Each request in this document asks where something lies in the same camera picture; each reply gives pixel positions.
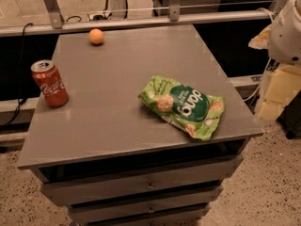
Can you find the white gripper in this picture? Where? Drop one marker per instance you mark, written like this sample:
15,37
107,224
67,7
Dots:
286,35

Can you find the green rice chip bag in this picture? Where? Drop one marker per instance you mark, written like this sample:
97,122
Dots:
186,108

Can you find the white power strip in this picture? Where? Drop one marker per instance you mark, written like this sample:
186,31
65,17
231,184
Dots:
98,16

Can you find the orange fruit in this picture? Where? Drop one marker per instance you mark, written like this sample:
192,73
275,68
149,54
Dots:
96,36

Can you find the grey drawer cabinet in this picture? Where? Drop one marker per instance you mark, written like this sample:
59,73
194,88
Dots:
108,158

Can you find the red Coca-Cola can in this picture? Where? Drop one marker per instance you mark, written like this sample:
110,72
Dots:
46,75

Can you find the metal railing frame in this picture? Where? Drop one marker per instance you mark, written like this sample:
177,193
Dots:
39,17

